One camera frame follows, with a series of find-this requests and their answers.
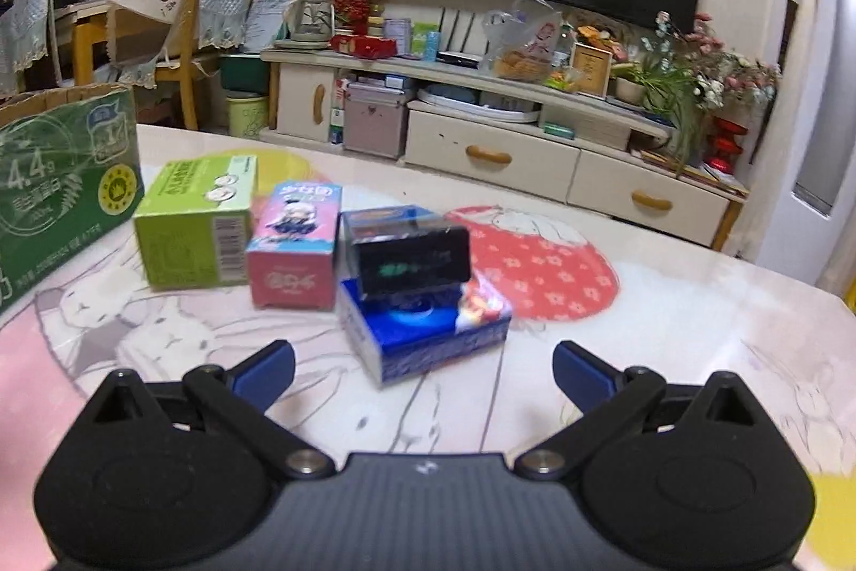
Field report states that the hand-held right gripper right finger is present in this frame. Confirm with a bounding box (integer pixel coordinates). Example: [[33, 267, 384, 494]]
[[515, 341, 763, 482]]

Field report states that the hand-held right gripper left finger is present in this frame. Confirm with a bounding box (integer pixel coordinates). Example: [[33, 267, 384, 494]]
[[83, 340, 335, 482]]

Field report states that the green printed cardboard carton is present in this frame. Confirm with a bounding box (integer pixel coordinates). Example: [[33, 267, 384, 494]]
[[0, 82, 144, 314]]

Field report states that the pink anime figure box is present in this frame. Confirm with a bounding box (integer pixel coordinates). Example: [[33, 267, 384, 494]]
[[245, 184, 343, 311]]

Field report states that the blue white tissue pack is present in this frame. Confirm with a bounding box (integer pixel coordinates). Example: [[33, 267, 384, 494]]
[[334, 270, 515, 388]]

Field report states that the green smiley face box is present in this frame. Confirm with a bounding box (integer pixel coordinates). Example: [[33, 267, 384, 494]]
[[132, 153, 258, 291]]

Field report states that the small black box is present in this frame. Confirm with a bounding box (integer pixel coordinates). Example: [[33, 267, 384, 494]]
[[351, 224, 472, 301]]

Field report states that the dark blue box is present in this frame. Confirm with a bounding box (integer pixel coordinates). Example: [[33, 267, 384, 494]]
[[341, 205, 446, 304]]

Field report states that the cream TV cabinet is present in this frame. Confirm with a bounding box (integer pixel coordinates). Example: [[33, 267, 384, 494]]
[[259, 42, 747, 251]]

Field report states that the pale green waste bin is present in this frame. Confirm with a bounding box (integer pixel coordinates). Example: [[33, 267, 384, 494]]
[[226, 93, 270, 139]]

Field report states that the silver storage case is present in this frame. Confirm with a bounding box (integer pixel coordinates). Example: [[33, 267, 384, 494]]
[[344, 81, 410, 161]]

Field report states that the red lantern ornament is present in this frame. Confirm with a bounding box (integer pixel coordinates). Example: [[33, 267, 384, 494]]
[[710, 116, 747, 174]]

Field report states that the potted spider plant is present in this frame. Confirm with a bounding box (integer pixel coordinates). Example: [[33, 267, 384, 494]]
[[612, 56, 710, 171]]

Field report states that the dark green basin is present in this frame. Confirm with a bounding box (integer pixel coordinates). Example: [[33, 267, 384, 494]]
[[220, 52, 272, 94]]

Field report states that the small framed picture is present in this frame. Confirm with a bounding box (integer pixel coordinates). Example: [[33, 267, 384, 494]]
[[570, 42, 615, 98]]

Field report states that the clear plastic snack bag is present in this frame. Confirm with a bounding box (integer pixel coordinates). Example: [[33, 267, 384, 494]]
[[483, 0, 563, 80]]

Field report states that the red tin box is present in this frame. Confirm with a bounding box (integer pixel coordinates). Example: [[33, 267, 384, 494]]
[[331, 34, 397, 59]]

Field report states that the wooden chair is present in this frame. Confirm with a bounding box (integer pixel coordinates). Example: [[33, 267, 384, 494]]
[[70, 0, 258, 132]]

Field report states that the pink flower bouquet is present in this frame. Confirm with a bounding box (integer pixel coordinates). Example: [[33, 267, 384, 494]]
[[655, 12, 781, 110]]

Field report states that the glass jar with plant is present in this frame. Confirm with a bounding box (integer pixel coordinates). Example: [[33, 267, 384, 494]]
[[284, 0, 335, 43]]

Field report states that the small green carton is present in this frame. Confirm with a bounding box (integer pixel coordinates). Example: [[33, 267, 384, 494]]
[[411, 24, 440, 61]]

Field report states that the white tower air conditioner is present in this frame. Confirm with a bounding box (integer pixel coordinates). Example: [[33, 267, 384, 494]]
[[755, 0, 856, 298]]

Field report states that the lace covered chair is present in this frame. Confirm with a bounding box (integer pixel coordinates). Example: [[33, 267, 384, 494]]
[[0, 0, 56, 98]]

